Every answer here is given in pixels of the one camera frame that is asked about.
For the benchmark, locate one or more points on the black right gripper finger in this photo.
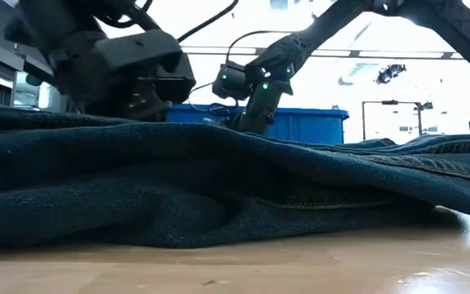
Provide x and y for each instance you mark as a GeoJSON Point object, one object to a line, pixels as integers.
{"type": "Point", "coordinates": [255, 122]}

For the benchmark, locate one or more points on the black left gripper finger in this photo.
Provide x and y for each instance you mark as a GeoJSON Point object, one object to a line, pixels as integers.
{"type": "Point", "coordinates": [137, 106]}

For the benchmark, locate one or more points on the dark blue denim jeans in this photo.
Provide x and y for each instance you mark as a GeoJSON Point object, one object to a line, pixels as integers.
{"type": "Point", "coordinates": [178, 183]}

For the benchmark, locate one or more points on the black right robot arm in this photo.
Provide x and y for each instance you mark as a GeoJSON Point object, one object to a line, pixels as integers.
{"type": "Point", "coordinates": [443, 20]}

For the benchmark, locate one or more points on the blue plastic bin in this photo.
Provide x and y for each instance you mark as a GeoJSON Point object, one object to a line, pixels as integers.
{"type": "Point", "coordinates": [312, 126]}

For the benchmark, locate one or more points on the black ceiling spotlight cluster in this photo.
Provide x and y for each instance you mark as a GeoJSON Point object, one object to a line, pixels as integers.
{"type": "Point", "coordinates": [390, 73]}

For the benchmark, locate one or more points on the black metal gantry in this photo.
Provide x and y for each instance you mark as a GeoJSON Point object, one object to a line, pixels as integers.
{"type": "Point", "coordinates": [419, 118]}

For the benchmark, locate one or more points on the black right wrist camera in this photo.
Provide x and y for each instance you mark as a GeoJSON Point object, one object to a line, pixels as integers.
{"type": "Point", "coordinates": [231, 81]}

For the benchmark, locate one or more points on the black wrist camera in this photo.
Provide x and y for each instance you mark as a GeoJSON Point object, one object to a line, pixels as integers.
{"type": "Point", "coordinates": [178, 79]}
{"type": "Point", "coordinates": [231, 81]}

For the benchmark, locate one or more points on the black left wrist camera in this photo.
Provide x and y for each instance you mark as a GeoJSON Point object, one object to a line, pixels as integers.
{"type": "Point", "coordinates": [178, 79]}

